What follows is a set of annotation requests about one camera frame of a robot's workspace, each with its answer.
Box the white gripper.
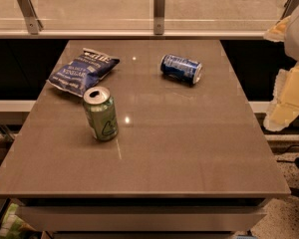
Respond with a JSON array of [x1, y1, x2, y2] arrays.
[[263, 5, 299, 131]]

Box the blue pepsi can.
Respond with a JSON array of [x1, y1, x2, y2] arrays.
[[160, 54, 202, 85]]

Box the green soda can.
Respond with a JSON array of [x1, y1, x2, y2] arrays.
[[83, 87, 119, 141]]

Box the blue chip bag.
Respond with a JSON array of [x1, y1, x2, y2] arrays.
[[48, 48, 120, 98]]

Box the white table drawer front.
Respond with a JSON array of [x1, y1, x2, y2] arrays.
[[17, 206, 265, 232]]

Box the glass railing panel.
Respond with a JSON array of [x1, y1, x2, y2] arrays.
[[0, 0, 287, 31]]

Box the middle metal railing bracket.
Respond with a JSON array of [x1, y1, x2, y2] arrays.
[[153, 0, 165, 35]]

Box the left metal railing bracket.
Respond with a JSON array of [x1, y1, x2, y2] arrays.
[[17, 0, 43, 35]]

